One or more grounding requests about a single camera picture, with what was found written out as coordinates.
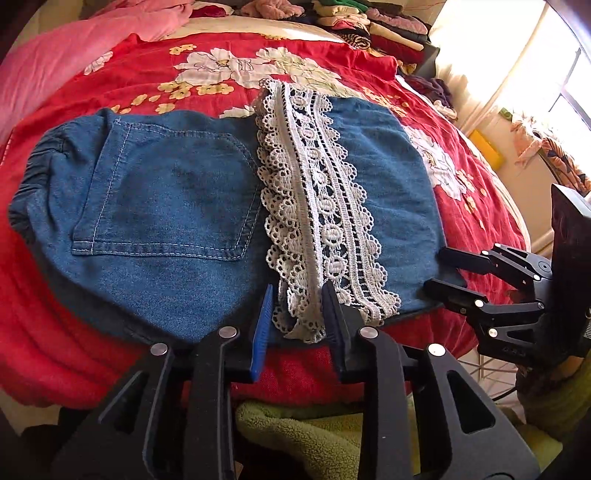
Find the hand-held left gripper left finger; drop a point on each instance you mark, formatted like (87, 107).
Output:
(261, 332)

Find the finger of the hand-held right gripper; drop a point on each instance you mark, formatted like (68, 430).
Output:
(461, 259)
(448, 295)

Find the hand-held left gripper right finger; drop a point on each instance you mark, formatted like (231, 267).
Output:
(333, 323)

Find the blue denim pants lace trim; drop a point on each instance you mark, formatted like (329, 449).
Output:
(175, 198)

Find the green fleece garment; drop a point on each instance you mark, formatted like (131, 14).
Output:
(300, 434)

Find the clothes on chair by window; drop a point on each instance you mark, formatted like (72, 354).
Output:
(549, 147)

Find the yellow box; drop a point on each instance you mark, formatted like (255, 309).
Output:
(487, 147)

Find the window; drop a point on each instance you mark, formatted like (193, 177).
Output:
(575, 83)

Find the cream curtain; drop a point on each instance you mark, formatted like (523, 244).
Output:
(489, 60)

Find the pile of folded clothes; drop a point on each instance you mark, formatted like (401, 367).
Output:
(383, 27)

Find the red floral bedspread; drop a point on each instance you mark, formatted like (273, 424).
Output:
(115, 74)

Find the beige bed sheet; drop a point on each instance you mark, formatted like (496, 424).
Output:
(258, 30)

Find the pink fluffy garment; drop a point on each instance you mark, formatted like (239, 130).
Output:
(272, 7)

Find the dark red cloth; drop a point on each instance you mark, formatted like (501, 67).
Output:
(212, 10)

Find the pink quilt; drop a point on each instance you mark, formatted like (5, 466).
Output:
(69, 50)

